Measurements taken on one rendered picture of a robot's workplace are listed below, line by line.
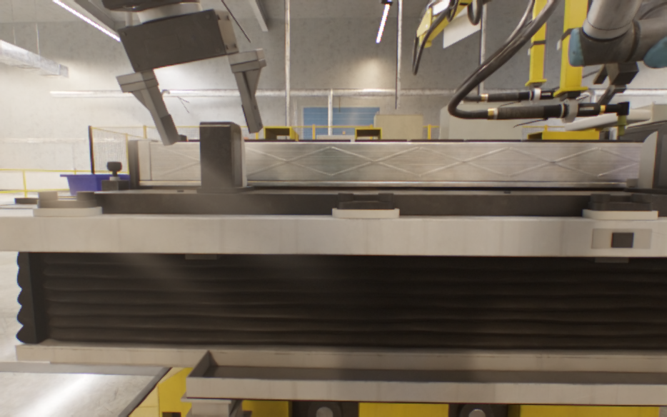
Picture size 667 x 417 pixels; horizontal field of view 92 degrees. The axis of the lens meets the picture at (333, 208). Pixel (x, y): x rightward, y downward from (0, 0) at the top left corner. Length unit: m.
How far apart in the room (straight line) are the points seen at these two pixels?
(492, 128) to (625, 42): 5.05
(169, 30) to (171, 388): 1.15
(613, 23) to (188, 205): 0.97
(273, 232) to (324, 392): 0.45
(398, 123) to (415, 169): 4.93
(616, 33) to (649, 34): 0.08
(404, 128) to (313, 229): 5.20
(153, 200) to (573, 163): 0.92
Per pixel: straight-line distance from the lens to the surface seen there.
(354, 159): 0.78
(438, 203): 0.63
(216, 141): 0.65
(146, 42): 0.50
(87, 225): 0.73
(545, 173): 0.91
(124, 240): 0.69
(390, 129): 5.68
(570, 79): 1.45
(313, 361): 1.00
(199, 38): 0.47
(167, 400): 1.41
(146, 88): 0.53
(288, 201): 0.61
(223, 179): 0.65
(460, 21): 2.60
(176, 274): 1.02
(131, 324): 1.13
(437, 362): 1.03
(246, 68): 0.46
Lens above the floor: 0.91
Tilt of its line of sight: 6 degrees down
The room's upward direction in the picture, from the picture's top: straight up
